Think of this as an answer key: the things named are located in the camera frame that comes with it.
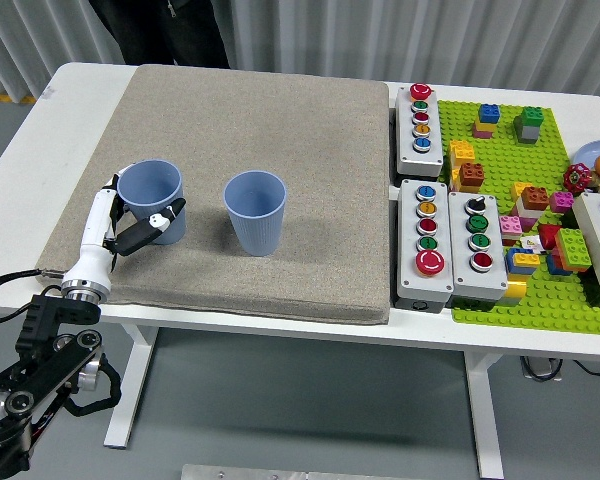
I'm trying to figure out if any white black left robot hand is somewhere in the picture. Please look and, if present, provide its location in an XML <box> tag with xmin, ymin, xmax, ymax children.
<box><xmin>59</xmin><ymin>164</ymin><xmax>187</xmax><ymax>294</ymax></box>

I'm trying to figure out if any blue ribbed plastic cup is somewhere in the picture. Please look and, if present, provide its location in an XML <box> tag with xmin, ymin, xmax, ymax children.
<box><xmin>223</xmin><ymin>170</ymin><xmax>288</xmax><ymax>258</ymax></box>
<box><xmin>117</xmin><ymin>158</ymin><xmax>186</xmax><ymax>246</ymax></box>

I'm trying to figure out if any white table leg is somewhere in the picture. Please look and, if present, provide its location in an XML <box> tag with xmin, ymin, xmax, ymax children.
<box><xmin>462</xmin><ymin>351</ymin><xmax>505</xmax><ymax>480</ymax></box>
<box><xmin>103</xmin><ymin>323</ymin><xmax>159</xmax><ymax>450</ymax></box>

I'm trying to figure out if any grey-brown fabric mat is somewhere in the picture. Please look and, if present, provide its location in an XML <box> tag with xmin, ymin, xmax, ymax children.
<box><xmin>33</xmin><ymin>63</ymin><xmax>392</xmax><ymax>326</ymax></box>

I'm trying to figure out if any person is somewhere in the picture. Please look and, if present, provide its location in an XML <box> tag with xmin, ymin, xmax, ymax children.
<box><xmin>90</xmin><ymin>0</ymin><xmax>231</xmax><ymax>70</ymax></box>

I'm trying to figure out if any grey box, large red stop button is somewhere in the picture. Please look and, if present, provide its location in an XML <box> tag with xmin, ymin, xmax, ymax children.
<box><xmin>392</xmin><ymin>178</ymin><xmax>455</xmax><ymax>314</ymax></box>

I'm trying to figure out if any grey box, small red mushroom button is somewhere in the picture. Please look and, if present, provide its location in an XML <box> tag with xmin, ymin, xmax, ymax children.
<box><xmin>393</xmin><ymin>82</ymin><xmax>445</xmax><ymax>181</ymax></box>

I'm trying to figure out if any brown toy block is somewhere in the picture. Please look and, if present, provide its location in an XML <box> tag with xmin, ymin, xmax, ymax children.
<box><xmin>458</xmin><ymin>161</ymin><xmax>486</xmax><ymax>194</ymax></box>
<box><xmin>520</xmin><ymin>186</ymin><xmax>551</xmax><ymax>211</ymax></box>

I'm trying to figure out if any white pleated curtain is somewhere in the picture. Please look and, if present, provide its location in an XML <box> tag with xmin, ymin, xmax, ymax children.
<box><xmin>0</xmin><ymin>0</ymin><xmax>600</xmax><ymax>101</ymax></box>

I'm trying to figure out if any blue yellow pink block stack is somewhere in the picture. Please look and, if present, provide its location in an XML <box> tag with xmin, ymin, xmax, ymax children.
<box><xmin>472</xmin><ymin>103</ymin><xmax>501</xmax><ymax>140</ymax></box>

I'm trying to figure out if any green studded baseplate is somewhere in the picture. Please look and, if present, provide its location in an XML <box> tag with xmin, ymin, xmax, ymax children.
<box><xmin>435</xmin><ymin>98</ymin><xmax>600</xmax><ymax>335</ymax></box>

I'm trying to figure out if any yellow round toy block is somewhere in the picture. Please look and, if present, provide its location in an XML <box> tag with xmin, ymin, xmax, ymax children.
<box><xmin>499</xmin><ymin>273</ymin><xmax>530</xmax><ymax>307</ymax></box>

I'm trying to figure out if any yellow block on blue block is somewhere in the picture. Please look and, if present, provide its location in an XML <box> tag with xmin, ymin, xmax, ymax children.
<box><xmin>504</xmin><ymin>247</ymin><xmax>542</xmax><ymax>276</ymax></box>

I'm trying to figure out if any green grey block stack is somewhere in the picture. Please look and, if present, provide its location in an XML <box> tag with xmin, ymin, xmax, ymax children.
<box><xmin>513</xmin><ymin>106</ymin><xmax>546</xmax><ymax>146</ymax></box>

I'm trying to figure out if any red sloped toy block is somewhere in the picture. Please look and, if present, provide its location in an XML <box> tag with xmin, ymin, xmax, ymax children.
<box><xmin>537</xmin><ymin>223</ymin><xmax>564</xmax><ymax>251</ymax></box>

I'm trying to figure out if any magenta toy block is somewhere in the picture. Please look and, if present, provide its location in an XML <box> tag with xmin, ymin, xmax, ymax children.
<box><xmin>549</xmin><ymin>191</ymin><xmax>576</xmax><ymax>215</ymax></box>

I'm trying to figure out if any green red blue block stack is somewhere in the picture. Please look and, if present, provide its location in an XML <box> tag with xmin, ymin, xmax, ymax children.
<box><xmin>545</xmin><ymin>227</ymin><xmax>594</xmax><ymax>277</ymax></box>

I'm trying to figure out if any red valve wheel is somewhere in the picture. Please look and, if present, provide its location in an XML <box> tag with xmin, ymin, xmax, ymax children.
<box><xmin>562</xmin><ymin>163</ymin><xmax>592</xmax><ymax>194</ymax></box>

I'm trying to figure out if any grey button box, black base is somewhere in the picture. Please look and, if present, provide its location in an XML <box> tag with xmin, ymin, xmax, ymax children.
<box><xmin>572</xmin><ymin>192</ymin><xmax>600</xmax><ymax>299</ymax></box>

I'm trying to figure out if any pale blue plate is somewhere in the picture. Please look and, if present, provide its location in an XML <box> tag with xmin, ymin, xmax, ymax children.
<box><xmin>573</xmin><ymin>139</ymin><xmax>600</xmax><ymax>176</ymax></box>

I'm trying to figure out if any grey box with selector switch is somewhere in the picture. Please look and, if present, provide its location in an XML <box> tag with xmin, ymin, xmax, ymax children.
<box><xmin>447</xmin><ymin>190</ymin><xmax>509</xmax><ymax>304</ymax></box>

